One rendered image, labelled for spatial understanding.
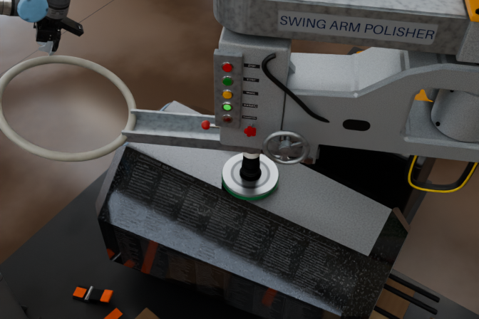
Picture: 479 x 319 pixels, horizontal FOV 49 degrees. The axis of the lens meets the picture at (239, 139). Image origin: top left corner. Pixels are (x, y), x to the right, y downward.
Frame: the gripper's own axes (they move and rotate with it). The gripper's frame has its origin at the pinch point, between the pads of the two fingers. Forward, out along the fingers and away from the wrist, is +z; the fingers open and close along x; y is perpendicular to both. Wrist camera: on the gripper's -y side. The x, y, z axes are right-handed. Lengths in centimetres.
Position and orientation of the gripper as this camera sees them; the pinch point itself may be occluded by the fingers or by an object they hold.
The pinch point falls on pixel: (51, 52)
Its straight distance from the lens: 213.5
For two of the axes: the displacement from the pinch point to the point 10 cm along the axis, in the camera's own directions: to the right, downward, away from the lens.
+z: -3.9, 5.9, 7.0
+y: -8.6, 0.4, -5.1
